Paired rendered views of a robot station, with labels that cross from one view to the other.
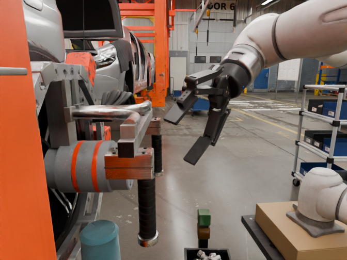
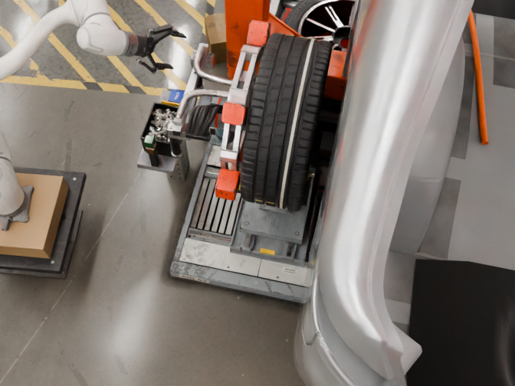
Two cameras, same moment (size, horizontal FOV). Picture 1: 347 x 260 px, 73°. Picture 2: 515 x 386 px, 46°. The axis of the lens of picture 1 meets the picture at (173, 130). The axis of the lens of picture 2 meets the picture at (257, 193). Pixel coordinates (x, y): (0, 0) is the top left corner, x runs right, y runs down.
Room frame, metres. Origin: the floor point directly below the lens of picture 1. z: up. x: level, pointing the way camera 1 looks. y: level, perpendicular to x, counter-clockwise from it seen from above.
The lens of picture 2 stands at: (1.95, 0.60, 2.81)
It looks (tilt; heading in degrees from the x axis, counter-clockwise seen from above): 62 degrees down; 190
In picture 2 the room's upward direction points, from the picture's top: 2 degrees clockwise
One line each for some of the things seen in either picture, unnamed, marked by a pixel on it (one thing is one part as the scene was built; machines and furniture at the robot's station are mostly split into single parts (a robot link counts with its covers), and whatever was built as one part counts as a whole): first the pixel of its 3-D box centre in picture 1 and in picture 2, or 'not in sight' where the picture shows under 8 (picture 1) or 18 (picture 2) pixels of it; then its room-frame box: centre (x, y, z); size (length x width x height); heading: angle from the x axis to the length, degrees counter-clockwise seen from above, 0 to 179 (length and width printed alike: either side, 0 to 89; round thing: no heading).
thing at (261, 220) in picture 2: not in sight; (280, 187); (0.60, 0.46, 0.32); 0.40 x 0.30 x 0.28; 1
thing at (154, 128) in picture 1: (147, 125); (180, 129); (0.78, 0.09, 0.93); 0.09 x 0.05 x 0.05; 91
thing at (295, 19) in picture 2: not in sight; (344, 50); (-0.23, 0.63, 0.39); 0.66 x 0.66 x 0.24
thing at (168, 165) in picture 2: not in sight; (168, 130); (0.49, -0.10, 0.44); 0.43 x 0.17 x 0.03; 1
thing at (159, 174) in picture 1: (156, 153); (175, 143); (0.78, 0.06, 0.83); 0.04 x 0.04 x 0.16
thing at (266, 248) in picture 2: not in sight; (277, 210); (0.63, 0.46, 0.13); 0.50 x 0.36 x 0.10; 1
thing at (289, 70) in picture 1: (287, 77); not in sight; (9.83, -4.63, 0.98); 1.50 x 0.50 x 1.95; 7
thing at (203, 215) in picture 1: (203, 217); (149, 142); (0.68, -0.10, 0.64); 0.04 x 0.04 x 0.04; 1
